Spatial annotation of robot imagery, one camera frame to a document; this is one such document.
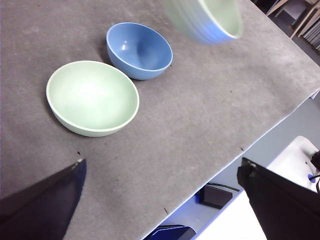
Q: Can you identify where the black box device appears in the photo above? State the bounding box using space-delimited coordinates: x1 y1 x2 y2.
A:
201 183 241 210

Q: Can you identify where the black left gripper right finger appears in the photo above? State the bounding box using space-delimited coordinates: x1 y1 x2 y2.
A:
236 157 320 240

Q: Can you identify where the blue ribbed bowl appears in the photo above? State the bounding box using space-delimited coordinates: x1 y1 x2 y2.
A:
106 22 174 81

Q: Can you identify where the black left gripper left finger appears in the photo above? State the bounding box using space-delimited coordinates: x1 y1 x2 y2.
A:
0 158 87 240

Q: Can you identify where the beige furniture frame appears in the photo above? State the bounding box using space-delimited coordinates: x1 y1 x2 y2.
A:
266 0 320 40

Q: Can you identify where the blue and black case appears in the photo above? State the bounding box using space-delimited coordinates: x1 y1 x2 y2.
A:
149 224 197 240

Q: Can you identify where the pale green ribbed bowl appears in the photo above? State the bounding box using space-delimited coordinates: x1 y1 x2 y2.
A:
164 0 244 45
45 60 140 138

